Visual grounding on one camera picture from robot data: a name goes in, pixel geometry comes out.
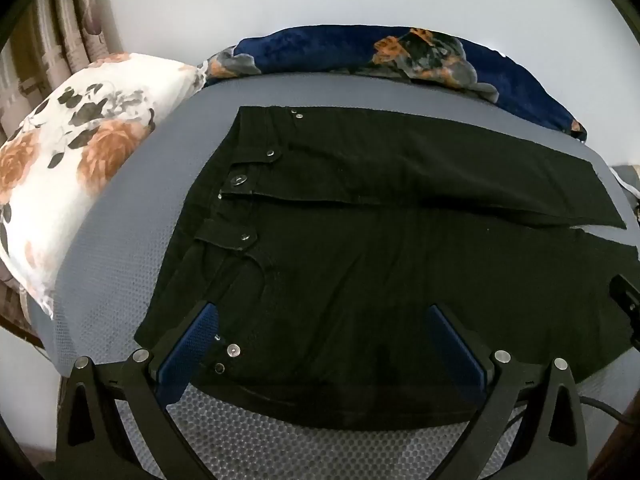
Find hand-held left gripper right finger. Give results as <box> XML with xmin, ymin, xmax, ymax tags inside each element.
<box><xmin>427</xmin><ymin>302</ymin><xmax>588</xmax><ymax>480</ymax></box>

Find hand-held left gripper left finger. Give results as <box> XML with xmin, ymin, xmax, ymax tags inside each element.
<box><xmin>56</xmin><ymin>301</ymin><xmax>221</xmax><ymax>480</ymax></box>

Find white floral pillow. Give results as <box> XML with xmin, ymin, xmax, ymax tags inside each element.
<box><xmin>0</xmin><ymin>52</ymin><xmax>206</xmax><ymax>321</ymax></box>

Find black pants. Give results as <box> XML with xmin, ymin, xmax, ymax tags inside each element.
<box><xmin>135</xmin><ymin>104</ymin><xmax>640</xmax><ymax>431</ymax></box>

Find beige patterned curtain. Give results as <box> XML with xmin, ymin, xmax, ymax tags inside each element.
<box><xmin>0</xmin><ymin>0</ymin><xmax>125</xmax><ymax>348</ymax></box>

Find black cable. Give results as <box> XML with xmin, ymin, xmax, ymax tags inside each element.
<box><xmin>580</xmin><ymin>396</ymin><xmax>636</xmax><ymax>426</ymax></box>

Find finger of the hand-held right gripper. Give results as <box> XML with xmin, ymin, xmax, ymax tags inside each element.
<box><xmin>609</xmin><ymin>274</ymin><xmax>640</xmax><ymax>353</ymax></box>

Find blue floral blanket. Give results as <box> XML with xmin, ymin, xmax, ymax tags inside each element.
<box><xmin>197</xmin><ymin>25</ymin><xmax>588</xmax><ymax>143</ymax></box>

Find grey mesh bed mat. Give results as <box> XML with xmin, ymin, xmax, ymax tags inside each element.
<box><xmin>30</xmin><ymin>72</ymin><xmax>640</xmax><ymax>480</ymax></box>

